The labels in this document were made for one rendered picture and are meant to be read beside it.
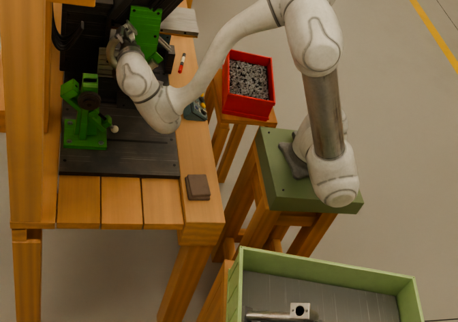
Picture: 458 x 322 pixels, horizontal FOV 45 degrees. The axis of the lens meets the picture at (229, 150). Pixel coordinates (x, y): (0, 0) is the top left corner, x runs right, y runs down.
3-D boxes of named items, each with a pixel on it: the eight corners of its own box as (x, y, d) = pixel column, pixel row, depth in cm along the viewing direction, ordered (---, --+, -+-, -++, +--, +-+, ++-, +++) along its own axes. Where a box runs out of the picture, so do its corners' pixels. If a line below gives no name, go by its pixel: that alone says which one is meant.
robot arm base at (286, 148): (311, 135, 230) (317, 125, 226) (334, 176, 217) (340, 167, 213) (272, 137, 223) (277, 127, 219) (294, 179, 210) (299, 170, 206)
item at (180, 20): (193, 15, 235) (194, 9, 233) (197, 39, 225) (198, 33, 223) (97, 3, 224) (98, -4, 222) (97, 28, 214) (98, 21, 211)
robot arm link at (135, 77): (108, 59, 176) (130, 91, 184) (110, 82, 163) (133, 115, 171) (138, 43, 175) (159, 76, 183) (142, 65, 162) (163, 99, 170)
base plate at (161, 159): (158, 2, 273) (159, -2, 272) (179, 179, 203) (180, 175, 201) (69, -9, 261) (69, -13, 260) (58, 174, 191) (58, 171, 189)
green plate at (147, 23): (153, 53, 219) (160, 1, 209) (155, 62, 213) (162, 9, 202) (123, 51, 216) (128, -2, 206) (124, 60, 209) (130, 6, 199)
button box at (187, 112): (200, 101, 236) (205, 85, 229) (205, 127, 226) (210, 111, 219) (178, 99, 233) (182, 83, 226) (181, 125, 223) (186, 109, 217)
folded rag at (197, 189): (210, 200, 197) (211, 196, 195) (187, 200, 195) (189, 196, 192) (205, 179, 203) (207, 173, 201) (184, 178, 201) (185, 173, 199)
